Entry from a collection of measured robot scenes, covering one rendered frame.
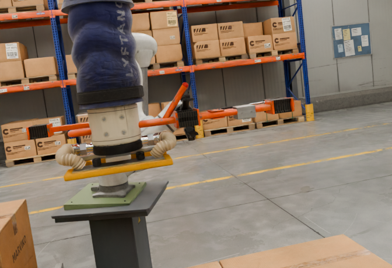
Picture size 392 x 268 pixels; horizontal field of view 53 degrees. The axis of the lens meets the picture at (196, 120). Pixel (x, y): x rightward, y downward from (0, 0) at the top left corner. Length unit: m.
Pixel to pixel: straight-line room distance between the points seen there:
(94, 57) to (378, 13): 11.56
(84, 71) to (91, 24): 0.15
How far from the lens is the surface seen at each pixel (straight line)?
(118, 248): 2.19
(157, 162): 1.27
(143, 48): 2.11
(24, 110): 10.03
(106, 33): 1.29
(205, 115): 1.39
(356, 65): 12.00
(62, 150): 1.34
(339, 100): 11.54
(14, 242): 1.50
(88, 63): 1.30
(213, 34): 8.96
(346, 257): 1.80
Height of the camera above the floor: 1.33
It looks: 6 degrees down
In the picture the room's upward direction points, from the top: 7 degrees counter-clockwise
